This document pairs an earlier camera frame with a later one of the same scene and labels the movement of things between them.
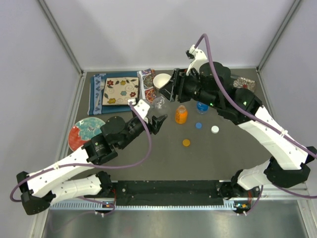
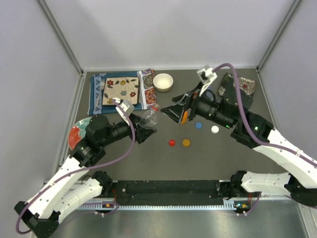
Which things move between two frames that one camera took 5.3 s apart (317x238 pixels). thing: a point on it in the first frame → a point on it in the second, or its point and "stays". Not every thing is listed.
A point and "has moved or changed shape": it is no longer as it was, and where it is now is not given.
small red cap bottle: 159,105 has moved or changed shape
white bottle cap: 215,129 stays
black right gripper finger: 167,90 → 175,112
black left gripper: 157,123 → 142,133
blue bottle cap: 198,125 stays
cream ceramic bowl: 161,79 stays
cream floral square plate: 118,90 stays
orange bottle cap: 186,143 stays
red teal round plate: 83,131 stays
